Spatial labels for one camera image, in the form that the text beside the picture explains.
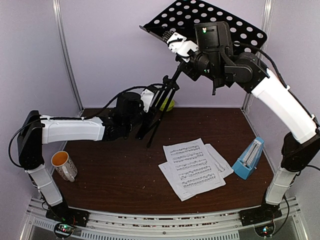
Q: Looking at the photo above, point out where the green plastic bowl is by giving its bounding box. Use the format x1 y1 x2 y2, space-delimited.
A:
159 98 175 112

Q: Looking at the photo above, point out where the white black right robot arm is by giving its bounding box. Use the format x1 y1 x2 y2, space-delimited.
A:
166 21 320 226

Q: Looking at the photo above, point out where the sheet music page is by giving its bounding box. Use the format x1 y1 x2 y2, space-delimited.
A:
158 162 195 202
163 138 226 195
204 143 234 178

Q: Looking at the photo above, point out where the black folding music stand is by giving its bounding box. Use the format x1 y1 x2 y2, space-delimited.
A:
136 0 267 140

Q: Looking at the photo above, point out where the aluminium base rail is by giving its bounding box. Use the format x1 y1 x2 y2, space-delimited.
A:
18 197 311 240

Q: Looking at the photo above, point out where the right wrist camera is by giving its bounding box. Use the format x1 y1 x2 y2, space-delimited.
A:
162 31 199 63

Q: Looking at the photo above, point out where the blue metronome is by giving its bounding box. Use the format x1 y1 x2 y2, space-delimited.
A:
232 137 264 180

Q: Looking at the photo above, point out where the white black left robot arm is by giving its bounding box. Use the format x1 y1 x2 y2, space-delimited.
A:
12 83 164 222

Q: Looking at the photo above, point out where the white patterned coffee mug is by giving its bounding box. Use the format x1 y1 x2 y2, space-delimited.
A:
51 151 78 183

